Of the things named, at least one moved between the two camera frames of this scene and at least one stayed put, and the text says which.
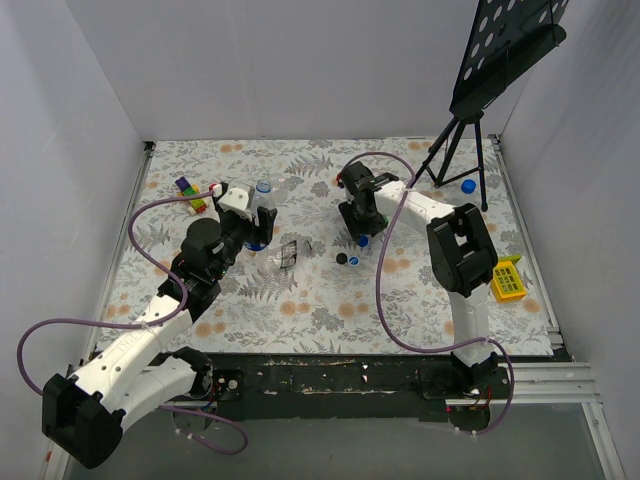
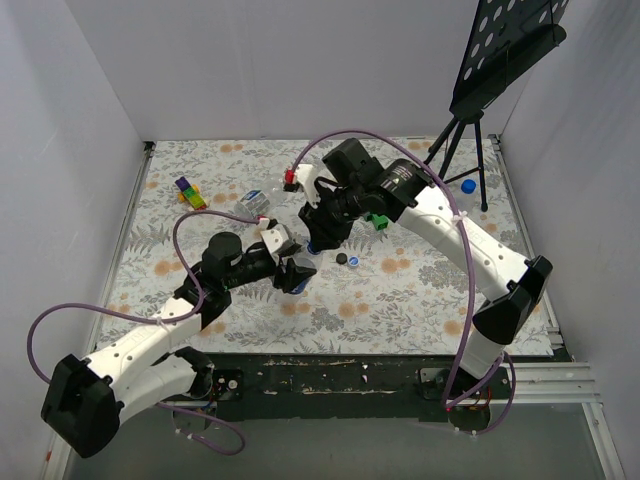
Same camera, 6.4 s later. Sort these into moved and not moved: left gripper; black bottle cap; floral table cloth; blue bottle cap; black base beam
Moved: left gripper
Not moved: floral table cloth; black bottle cap; blue bottle cap; black base beam
